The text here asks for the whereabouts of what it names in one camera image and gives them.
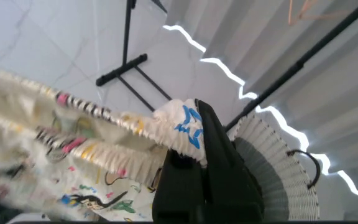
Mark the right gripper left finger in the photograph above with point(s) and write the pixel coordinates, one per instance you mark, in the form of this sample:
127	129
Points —
179	193

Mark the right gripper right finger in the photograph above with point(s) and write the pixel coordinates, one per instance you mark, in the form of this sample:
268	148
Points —
228	183

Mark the cream printed garment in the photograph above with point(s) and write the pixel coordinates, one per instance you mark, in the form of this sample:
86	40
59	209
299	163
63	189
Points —
73	161

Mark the white laundry basket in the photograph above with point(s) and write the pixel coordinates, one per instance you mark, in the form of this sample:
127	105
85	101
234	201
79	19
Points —
291	180

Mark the black clothes rack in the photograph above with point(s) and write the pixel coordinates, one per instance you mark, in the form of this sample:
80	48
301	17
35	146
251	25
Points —
121	70

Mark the white curtain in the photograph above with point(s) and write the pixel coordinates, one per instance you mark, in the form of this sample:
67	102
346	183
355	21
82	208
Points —
337	102

